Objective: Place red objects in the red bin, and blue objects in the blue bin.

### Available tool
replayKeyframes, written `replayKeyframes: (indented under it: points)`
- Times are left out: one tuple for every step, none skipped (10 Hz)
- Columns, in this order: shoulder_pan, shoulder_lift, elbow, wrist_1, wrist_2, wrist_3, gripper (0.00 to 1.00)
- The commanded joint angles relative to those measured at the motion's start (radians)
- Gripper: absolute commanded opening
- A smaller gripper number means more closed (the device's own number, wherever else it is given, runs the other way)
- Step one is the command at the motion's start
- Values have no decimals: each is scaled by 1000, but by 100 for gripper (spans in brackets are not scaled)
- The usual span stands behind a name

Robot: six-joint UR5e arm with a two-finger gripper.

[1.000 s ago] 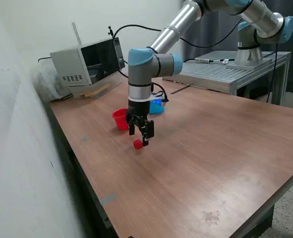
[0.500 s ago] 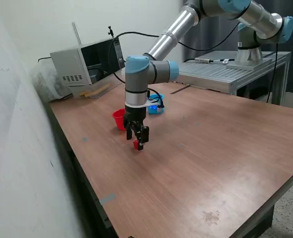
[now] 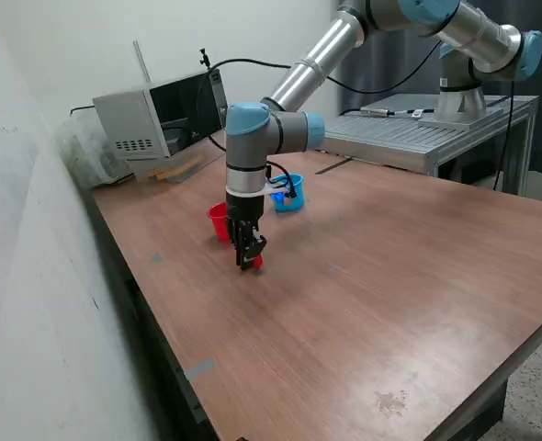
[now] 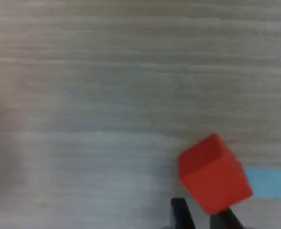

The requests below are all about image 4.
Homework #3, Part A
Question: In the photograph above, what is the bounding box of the small blue tape mark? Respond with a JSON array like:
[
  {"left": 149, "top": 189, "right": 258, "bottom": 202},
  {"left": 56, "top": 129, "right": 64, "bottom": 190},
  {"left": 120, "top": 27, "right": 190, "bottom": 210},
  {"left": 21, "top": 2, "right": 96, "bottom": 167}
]
[{"left": 245, "top": 168, "right": 281, "bottom": 199}]

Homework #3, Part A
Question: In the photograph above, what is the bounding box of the small red cube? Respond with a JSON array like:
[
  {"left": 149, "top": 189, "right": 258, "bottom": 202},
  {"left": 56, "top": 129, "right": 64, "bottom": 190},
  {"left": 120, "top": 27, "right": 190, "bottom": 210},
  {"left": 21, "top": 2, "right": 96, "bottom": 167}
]
[{"left": 178, "top": 133, "right": 254, "bottom": 217}]

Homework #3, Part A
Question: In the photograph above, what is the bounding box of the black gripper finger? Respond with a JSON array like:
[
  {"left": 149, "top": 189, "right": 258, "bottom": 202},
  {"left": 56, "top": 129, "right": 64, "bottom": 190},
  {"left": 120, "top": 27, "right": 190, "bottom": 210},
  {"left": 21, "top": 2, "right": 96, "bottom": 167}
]
[
  {"left": 209, "top": 207, "right": 247, "bottom": 229},
  {"left": 170, "top": 197, "right": 196, "bottom": 229}
]

